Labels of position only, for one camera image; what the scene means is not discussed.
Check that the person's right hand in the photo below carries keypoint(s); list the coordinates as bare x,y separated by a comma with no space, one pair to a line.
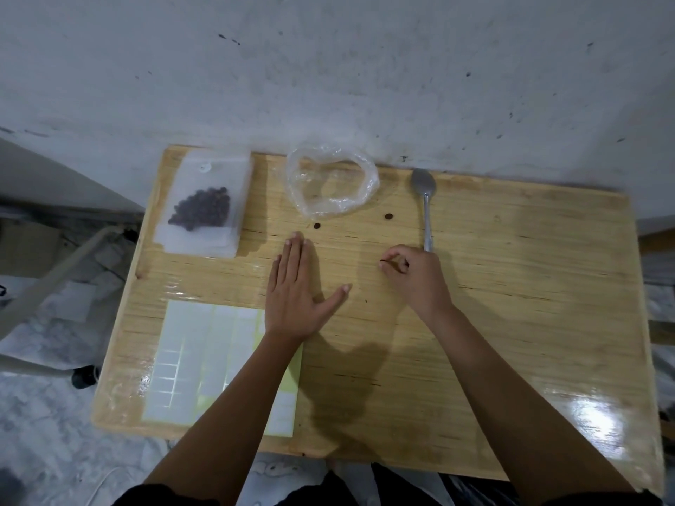
422,284

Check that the person's left hand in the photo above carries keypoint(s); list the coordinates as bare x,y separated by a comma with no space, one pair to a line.
295,300

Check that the metal spoon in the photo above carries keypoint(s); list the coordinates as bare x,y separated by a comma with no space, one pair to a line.
423,183

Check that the large clear plastic bag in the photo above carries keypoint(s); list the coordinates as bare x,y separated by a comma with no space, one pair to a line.
295,189

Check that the small white paper label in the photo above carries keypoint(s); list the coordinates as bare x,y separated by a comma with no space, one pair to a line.
205,166

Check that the person's right forearm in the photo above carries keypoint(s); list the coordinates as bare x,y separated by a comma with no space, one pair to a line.
527,411

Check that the person's left forearm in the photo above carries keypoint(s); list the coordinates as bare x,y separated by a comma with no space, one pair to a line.
232,421

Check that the person's grey patterned trousers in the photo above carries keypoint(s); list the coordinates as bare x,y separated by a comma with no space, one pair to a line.
295,479

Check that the person's black shirt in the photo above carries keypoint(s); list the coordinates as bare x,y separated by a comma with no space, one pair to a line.
174,495

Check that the pale yellow label sheet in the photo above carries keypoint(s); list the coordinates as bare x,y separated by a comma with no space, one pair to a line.
179,363

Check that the dark floor debris lump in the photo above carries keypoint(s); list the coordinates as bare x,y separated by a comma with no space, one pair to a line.
132,235

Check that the black trash bin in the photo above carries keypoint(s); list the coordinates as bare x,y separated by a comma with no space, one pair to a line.
474,492

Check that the small black floor object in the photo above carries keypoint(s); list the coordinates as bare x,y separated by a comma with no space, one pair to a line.
85,377

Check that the wooden stick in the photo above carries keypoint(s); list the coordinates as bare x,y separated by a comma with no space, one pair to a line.
63,274

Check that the white grey cabinet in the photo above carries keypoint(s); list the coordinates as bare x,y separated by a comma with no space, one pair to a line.
53,179

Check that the brown cardboard box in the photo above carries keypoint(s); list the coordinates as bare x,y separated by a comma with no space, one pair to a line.
26,247

